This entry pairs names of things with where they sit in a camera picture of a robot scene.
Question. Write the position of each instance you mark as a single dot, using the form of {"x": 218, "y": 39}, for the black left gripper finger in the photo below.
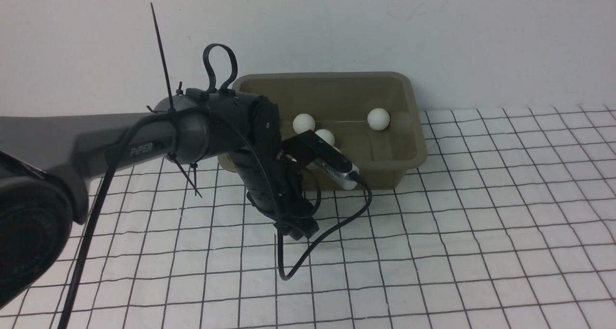
{"x": 305, "y": 228}
{"x": 287, "y": 229}

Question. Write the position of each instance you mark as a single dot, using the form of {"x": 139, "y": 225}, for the olive green plastic bin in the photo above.
{"x": 340, "y": 102}

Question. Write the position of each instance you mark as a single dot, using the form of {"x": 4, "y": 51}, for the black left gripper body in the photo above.
{"x": 272, "y": 190}

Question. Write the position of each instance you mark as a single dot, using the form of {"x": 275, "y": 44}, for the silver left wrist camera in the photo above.
{"x": 309, "y": 148}

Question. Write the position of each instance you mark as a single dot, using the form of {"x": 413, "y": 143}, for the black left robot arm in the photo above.
{"x": 47, "y": 165}

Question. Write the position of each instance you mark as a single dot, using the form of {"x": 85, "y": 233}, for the white logo ball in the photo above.
{"x": 303, "y": 123}

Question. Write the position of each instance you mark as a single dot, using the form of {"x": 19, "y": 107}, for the white ping-pong ball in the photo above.
{"x": 378, "y": 119}
{"x": 326, "y": 135}

